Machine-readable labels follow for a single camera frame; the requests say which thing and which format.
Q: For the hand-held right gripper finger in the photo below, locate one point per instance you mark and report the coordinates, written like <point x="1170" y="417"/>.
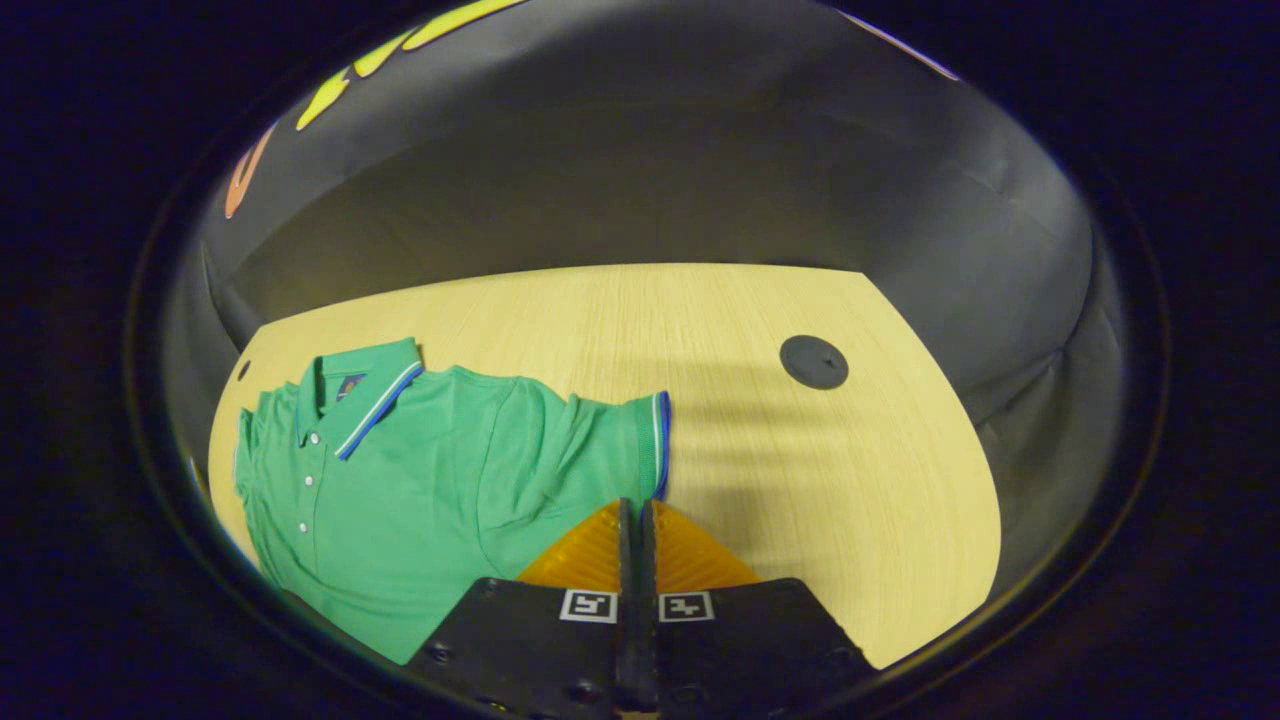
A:
<point x="628" y="600"/>
<point x="649" y="620"/>

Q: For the green T-shirt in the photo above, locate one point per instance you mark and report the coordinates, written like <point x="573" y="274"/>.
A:
<point x="400" y="500"/>

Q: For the black backdrop cloth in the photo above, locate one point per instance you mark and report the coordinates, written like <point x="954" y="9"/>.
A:
<point x="650" y="150"/>

